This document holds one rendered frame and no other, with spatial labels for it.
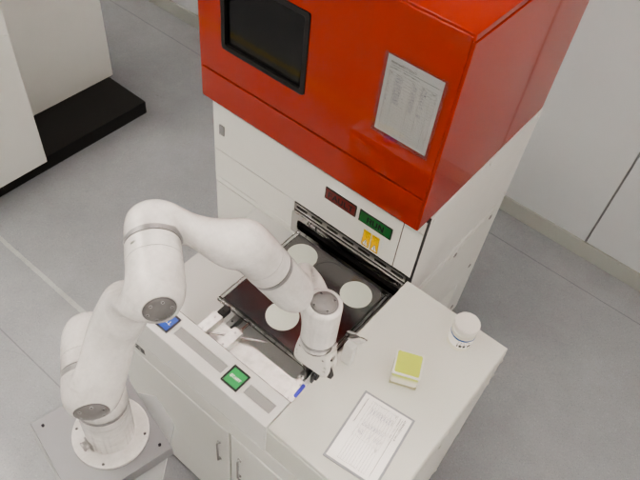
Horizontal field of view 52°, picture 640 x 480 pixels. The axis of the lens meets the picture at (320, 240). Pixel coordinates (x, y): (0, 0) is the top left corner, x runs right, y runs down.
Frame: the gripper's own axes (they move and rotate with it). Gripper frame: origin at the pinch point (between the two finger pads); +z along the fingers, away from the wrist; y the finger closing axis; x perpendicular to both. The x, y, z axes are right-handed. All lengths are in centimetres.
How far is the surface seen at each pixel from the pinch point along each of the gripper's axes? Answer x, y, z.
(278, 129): -45, 47, -23
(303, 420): 8.4, -4.2, 7.5
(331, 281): -36.1, 17.3, 14.6
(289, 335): -12.3, 15.7, 14.3
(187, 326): 5.9, 37.3, 8.3
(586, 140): -194, -18, 43
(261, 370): 0.5, 15.4, 16.2
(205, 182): -106, 137, 106
